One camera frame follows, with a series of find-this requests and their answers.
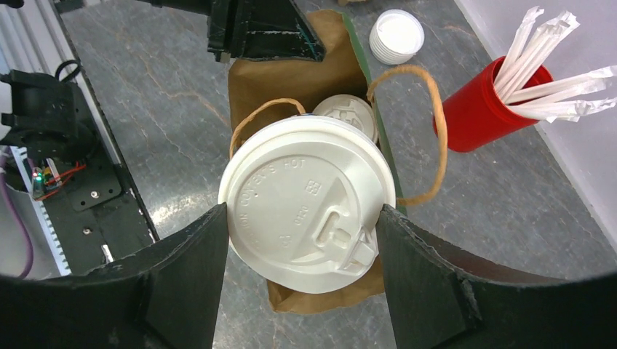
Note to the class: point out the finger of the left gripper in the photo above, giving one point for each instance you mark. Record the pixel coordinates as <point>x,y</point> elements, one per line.
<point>262,31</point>

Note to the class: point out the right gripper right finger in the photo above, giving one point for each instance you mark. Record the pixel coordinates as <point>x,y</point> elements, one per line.
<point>441,296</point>

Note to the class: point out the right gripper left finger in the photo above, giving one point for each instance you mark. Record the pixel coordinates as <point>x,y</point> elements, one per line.
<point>165,295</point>

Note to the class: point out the white cup lid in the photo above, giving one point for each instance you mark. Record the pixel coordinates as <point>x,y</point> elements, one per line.
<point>350,109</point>
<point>304,196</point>

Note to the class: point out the green box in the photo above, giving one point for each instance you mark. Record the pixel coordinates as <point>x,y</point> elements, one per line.
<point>383,141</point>

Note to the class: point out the brown paper bag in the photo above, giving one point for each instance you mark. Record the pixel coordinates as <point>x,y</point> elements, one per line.
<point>344,69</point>

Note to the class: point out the stack of white lids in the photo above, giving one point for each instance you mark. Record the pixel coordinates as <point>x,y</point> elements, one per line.
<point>396,37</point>

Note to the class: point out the red straw holder cup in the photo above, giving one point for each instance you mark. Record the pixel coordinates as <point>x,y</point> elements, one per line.
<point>476,116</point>

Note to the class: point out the bundle of wrapped straws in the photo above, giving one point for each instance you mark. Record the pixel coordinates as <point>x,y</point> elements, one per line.
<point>518,82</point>

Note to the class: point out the white cable duct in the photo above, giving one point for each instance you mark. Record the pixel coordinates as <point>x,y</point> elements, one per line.
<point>43,220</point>

